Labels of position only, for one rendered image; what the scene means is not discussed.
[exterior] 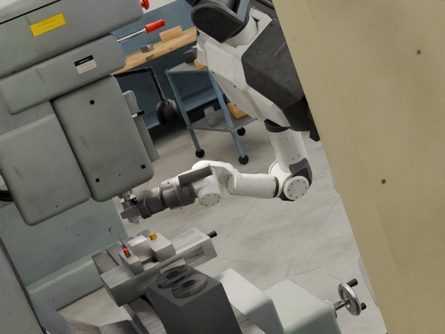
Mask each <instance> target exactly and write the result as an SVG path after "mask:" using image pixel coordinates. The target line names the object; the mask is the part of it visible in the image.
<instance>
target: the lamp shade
mask: <svg viewBox="0 0 445 334"><path fill-rule="evenodd" d="M182 116H183V115H182V113H181V110H180V108H179V106H178V105H177V103H176V102H175V101H174V100H171V99H165V100H164V101H161V102H159V104H158V105H157V106H156V117H157V119H158V122H159V124H160V125H166V124H169V123H172V122H174V121H176V120H178V119H180V118H181V117H182Z"/></svg>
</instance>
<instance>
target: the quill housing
mask: <svg viewBox="0 0 445 334"><path fill-rule="evenodd" d="M50 103H51V105H52V107H53V110H54V112H55V114H56V116H57V118H58V120H59V122H60V124H61V126H62V129H63V131H64V134H65V136H66V138H67V140H68V142H69V144H70V147H71V149H72V152H73V154H74V156H75V159H76V160H77V163H78V165H79V168H80V170H81V172H82V174H83V177H84V178H85V181H86V183H87V186H88V188H89V190H90V192H91V198H92V199H93V200H95V201H97V202H104V201H107V200H109V199H111V198H113V197H116V196H118V195H120V194H122V193H124V192H127V191H129V190H131V189H132V188H135V187H137V186H139V185H141V184H143V183H145V182H148V181H149V180H151V179H152V178H153V176H154V168H153V166H152V163H151V161H150V159H149V156H148V153H147V151H146V149H145V147H144V144H143V142H142V139H141V137H140V134H139V132H138V129H137V128H136V125H135V123H134V120H133V118H132V115H131V113H130V110H129V108H128V105H127V104H126V101H125V98H124V96H123V93H122V91H121V89H120V86H119V83H118V81H117V79H116V78H115V77H114V76H112V75H110V74H109V75H107V76H104V77H102V78H99V79H98V80H95V81H93V82H91V83H88V84H86V85H83V86H81V87H79V88H77V89H74V90H72V91H69V92H67V93H65V94H63V95H60V96H58V97H55V98H54V99H51V100H50Z"/></svg>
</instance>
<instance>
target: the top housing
mask: <svg viewBox="0 0 445 334"><path fill-rule="evenodd" d="M143 15H144V12H143V9H142V6H141V4H140V1H139V0H17V1H14V2H12V3H9V4H7V5H4V6H2V7H0V78H3V77H5V76H8V75H10V74H12V73H15V72H18V71H19V70H22V69H24V68H27V67H29V66H32V65H34V64H37V63H39V62H41V61H43V60H46V59H49V58H51V57H53V56H56V55H58V54H61V53H63V52H65V51H67V50H70V49H72V48H75V47H77V46H80V45H82V44H85V43H86V42H89V41H91V40H94V39H96V38H99V37H101V36H104V35H106V34H109V33H110V32H113V31H116V30H118V29H120V28H123V27H125V26H128V25H131V24H132V23H135V22H137V21H139V20H140V19H141V18H142V17H143Z"/></svg>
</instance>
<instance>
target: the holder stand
mask: <svg viewBox="0 0 445 334"><path fill-rule="evenodd" d="M146 287H147V289H148V292H149V294H150V297H151V298H152V301H153V303H154V306H155V308H156V310H157V312H158V315H159V317H160V319H161V321H162V324H163V326H164V329H165V330H166V333H167V334H242V331H241V329H240V326H239V324H238V321H237V319H236V316H235V314H234V312H233V309H232V306H231V304H230V302H229V300H228V297H227V294H226V292H225V290H224V287H223V284H222V282H219V281H218V280H215V279H214V278H211V277H210V276H208V275H206V274H204V273H202V272H200V271H198V270H196V269H194V268H192V267H190V266H188V265H186V264H182V265H181V266H176V267H173V268H171V269H168V270H166V271H165V272H163V273H161V274H160V275H159V276H158V277H157V279H156V280H155V281H153V282H151V283H149V284H147V285H146Z"/></svg>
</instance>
